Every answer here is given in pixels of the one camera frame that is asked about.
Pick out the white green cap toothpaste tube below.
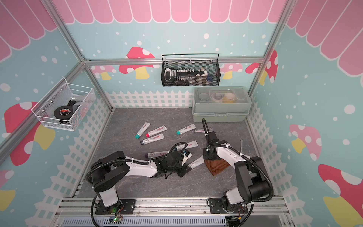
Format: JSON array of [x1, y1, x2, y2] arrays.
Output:
[[177, 124, 196, 135]]

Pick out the white wire basket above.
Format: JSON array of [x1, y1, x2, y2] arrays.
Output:
[[31, 78, 96, 131]]

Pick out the far left green cap tube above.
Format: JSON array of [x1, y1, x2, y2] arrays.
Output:
[[135, 122, 151, 139]]

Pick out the white pink cap toothpaste tube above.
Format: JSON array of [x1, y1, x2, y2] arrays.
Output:
[[146, 125, 167, 138]]

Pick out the green plastic storage box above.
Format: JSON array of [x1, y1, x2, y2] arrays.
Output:
[[192, 87, 252, 123]]

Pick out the black tape roll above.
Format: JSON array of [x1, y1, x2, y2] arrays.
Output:
[[54, 106, 74, 121]]

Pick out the silver purple Protetix toothpaste tube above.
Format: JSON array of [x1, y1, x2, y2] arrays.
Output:
[[192, 128, 214, 133]]

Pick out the black wire mesh basket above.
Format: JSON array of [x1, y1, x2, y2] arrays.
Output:
[[161, 54, 221, 87]]

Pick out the brown cloth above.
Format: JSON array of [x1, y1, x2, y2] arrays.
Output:
[[204, 159, 230, 176]]

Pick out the small silver wrench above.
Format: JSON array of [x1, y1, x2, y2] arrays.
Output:
[[240, 139, 244, 153]]

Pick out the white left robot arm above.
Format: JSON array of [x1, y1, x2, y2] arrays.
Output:
[[86, 150, 192, 208]]

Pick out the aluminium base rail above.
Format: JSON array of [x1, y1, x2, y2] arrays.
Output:
[[50, 197, 294, 227]]

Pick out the white dark cap toothpaste tube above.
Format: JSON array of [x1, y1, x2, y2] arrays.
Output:
[[140, 133, 164, 145]]

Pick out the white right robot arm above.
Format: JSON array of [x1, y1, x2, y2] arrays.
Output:
[[203, 132, 274, 212]]

